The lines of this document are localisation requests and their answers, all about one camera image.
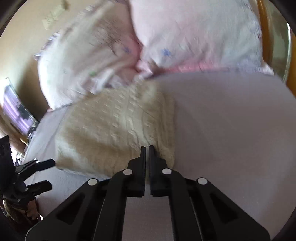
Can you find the glass-top bedside table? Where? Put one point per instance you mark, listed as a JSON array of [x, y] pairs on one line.
[[17, 114]]

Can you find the white wall power socket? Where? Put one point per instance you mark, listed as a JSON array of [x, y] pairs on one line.
[[48, 22]]

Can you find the white wall light switch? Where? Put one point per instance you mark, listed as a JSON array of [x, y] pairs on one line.
[[58, 10]]

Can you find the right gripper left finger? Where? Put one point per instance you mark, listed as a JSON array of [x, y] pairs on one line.
[[96, 210]]

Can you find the white pillow with tree print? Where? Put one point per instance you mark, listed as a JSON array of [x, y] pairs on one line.
[[96, 50]]

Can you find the lavender bed sheet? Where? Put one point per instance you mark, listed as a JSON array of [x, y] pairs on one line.
[[235, 129]]

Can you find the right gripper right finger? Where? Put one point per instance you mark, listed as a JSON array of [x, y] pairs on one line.
[[199, 210]]

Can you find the person's left hand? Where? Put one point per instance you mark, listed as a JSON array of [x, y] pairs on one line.
[[32, 211]]

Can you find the cream cable-knit sweater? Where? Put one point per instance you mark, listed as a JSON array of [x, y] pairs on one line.
[[99, 135]]

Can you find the pink pillow with snowflakes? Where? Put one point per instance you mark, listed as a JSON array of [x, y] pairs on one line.
[[189, 36]]

